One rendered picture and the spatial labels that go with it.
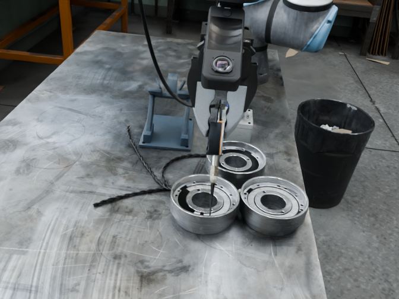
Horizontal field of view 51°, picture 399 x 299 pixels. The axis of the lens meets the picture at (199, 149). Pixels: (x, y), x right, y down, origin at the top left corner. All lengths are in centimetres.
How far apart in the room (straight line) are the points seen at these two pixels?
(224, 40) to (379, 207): 178
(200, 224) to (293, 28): 60
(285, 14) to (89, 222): 67
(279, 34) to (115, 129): 46
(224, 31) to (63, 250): 36
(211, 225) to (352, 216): 152
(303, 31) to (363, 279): 108
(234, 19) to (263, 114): 47
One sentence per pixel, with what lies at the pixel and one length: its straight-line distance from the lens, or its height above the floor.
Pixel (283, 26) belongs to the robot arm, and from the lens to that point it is 107.
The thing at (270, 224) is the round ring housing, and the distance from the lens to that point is 63.
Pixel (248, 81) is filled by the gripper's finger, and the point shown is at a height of 102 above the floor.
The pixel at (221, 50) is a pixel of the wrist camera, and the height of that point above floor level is 107.
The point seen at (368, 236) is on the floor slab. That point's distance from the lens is 202.
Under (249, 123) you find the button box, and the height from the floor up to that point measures 85.
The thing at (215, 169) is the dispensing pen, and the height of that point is 89.
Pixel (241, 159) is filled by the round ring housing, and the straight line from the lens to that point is 76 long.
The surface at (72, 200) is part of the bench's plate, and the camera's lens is 70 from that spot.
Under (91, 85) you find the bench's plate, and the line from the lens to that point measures 107.
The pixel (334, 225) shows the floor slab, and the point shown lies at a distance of 201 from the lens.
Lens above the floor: 124
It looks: 32 degrees down
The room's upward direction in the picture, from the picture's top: 6 degrees clockwise
